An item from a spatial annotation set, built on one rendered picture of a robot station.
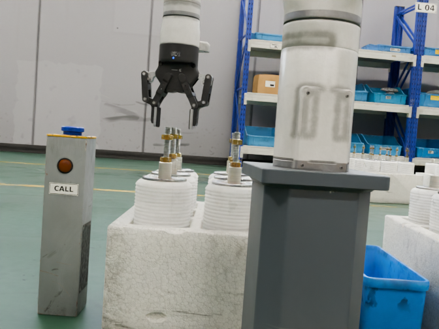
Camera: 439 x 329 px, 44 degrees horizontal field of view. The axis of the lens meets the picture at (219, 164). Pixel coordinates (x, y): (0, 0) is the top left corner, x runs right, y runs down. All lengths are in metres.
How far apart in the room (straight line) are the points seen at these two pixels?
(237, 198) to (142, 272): 0.19
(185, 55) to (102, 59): 5.22
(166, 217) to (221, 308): 0.17
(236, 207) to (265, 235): 0.26
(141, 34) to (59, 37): 0.88
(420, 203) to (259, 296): 0.63
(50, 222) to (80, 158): 0.12
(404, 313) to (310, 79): 0.47
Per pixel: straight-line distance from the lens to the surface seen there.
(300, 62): 0.64
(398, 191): 3.45
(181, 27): 1.02
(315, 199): 0.61
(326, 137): 0.63
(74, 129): 0.98
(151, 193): 0.88
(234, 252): 0.86
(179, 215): 0.89
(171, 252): 0.86
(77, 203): 0.96
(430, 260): 1.04
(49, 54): 6.31
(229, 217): 0.88
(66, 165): 0.96
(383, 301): 0.95
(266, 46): 5.57
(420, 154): 6.08
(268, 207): 0.62
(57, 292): 1.00
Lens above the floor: 0.33
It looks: 3 degrees down
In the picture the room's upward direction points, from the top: 4 degrees clockwise
